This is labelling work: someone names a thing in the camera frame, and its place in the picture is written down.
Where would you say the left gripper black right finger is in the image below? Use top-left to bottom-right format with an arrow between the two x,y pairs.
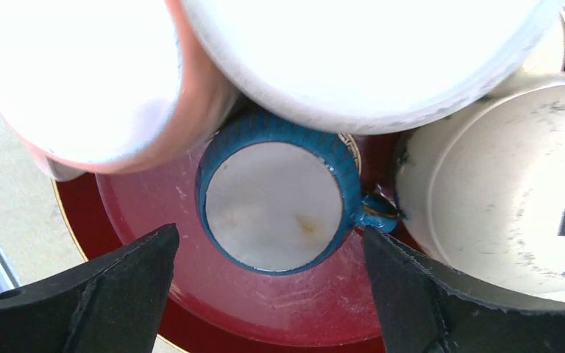
363,227 -> 565,353

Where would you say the blue ribbed mug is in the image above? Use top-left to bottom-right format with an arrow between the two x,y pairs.
195,111 -> 398,276

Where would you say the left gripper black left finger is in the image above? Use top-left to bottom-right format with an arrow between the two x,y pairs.
0,224 -> 180,352

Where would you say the tall white floral mug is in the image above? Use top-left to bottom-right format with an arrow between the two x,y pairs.
182,0 -> 563,135

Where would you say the cream round speckled mug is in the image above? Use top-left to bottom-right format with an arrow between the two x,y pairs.
394,73 -> 565,302

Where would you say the dark red round tray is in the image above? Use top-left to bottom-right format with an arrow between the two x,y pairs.
51,19 -> 565,353

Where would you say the pale pink gradient mug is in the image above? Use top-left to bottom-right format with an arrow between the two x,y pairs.
0,1 -> 239,181

